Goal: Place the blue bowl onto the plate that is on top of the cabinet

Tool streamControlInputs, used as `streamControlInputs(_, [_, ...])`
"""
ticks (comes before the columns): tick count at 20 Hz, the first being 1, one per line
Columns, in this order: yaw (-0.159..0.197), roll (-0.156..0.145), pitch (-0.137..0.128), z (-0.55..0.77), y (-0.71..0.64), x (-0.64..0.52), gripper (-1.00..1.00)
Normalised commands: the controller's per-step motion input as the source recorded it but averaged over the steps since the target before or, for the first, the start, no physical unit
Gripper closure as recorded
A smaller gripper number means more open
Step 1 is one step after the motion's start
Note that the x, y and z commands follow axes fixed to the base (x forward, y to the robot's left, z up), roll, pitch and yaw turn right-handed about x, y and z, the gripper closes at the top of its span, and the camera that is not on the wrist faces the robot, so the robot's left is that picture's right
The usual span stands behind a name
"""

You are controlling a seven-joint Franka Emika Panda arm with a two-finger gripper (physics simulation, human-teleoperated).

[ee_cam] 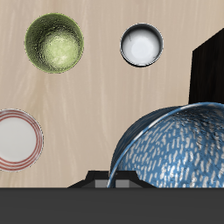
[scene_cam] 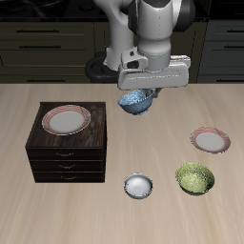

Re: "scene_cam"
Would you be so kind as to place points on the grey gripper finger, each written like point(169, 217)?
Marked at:
point(148, 92)
point(157, 91)

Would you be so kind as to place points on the dark wooden cabinet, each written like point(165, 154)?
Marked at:
point(66, 149)

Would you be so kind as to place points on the dark kitchen cupboards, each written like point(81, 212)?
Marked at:
point(47, 47)

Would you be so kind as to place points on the red rimmed white plate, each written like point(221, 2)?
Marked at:
point(66, 120)
point(210, 140)

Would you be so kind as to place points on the blue bowl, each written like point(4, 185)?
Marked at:
point(135, 103)

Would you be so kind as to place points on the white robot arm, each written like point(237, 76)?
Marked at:
point(152, 28)

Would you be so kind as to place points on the green bowl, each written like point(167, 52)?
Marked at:
point(194, 178)

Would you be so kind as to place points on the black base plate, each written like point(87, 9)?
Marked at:
point(95, 71)

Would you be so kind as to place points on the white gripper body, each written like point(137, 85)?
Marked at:
point(152, 75)

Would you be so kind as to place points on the white bowl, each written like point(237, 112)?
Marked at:
point(138, 186)

